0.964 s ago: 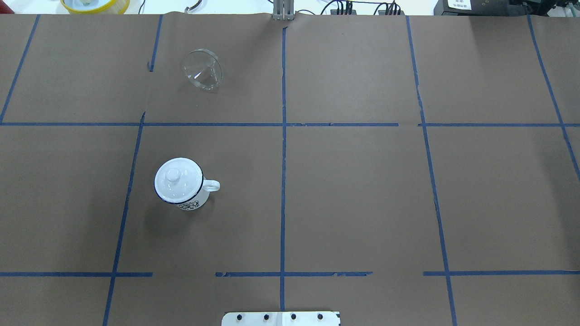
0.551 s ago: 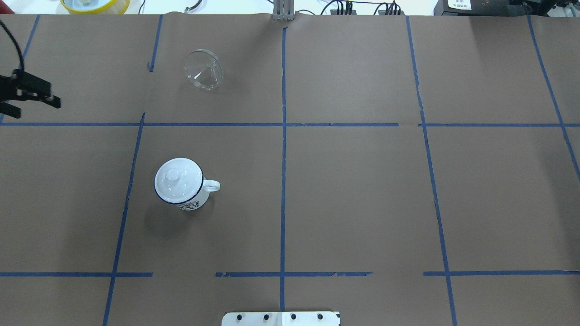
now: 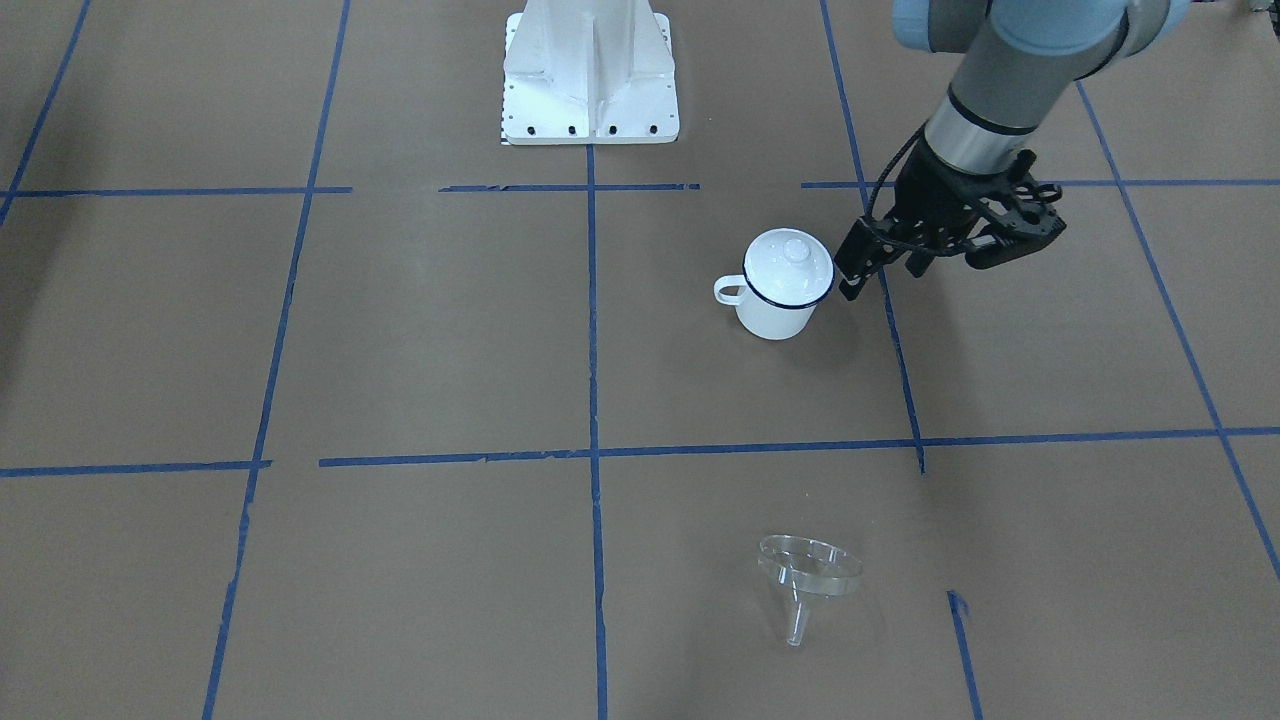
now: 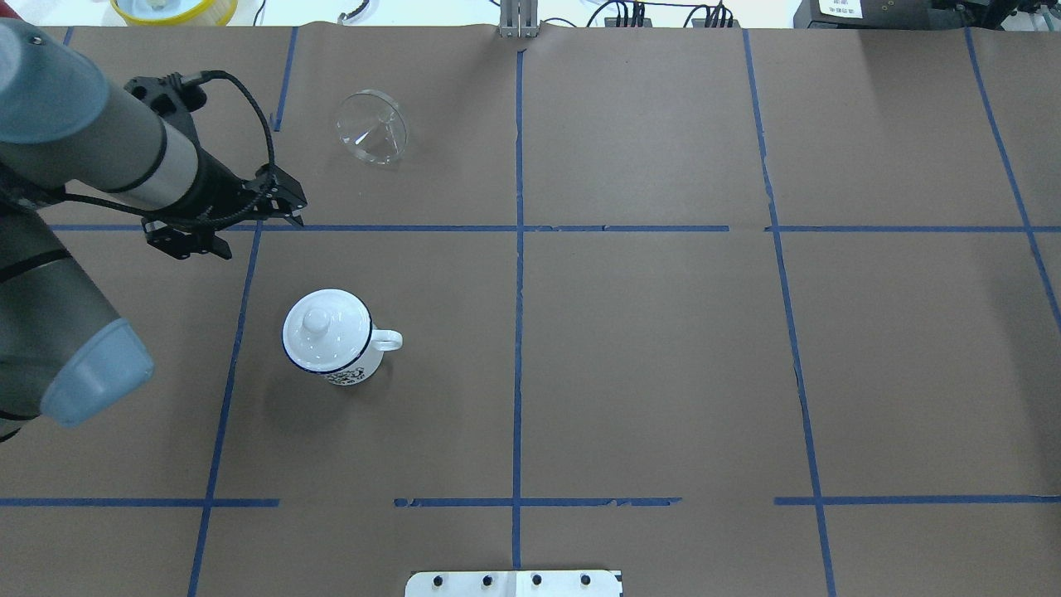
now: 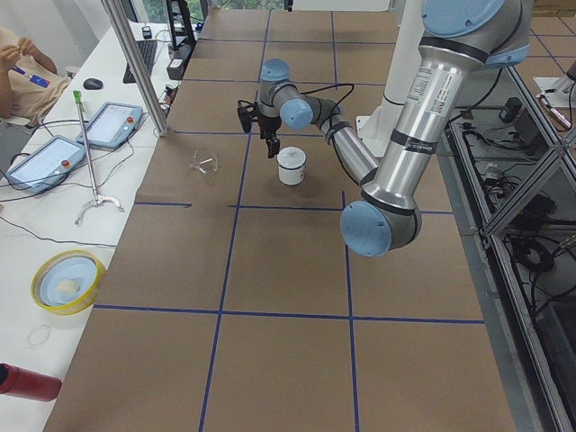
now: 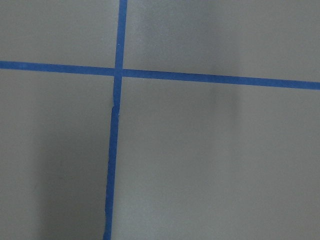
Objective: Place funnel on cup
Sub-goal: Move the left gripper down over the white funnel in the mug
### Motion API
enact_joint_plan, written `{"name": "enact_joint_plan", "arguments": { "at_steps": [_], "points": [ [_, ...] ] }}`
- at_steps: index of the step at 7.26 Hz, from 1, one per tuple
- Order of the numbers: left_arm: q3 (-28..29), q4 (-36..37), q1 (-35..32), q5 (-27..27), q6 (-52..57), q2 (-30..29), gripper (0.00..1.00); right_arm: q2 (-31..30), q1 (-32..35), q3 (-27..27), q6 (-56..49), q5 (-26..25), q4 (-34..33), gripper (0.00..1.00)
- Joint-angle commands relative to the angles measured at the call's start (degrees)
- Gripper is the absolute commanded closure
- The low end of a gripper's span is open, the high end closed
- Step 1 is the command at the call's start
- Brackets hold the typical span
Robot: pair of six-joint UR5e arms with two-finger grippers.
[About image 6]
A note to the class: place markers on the blue tape line lengthwise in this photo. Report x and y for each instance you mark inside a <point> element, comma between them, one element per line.
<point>114,122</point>

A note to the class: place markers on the blue tape line crosswise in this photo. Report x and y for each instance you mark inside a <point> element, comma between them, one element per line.
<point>162,75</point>

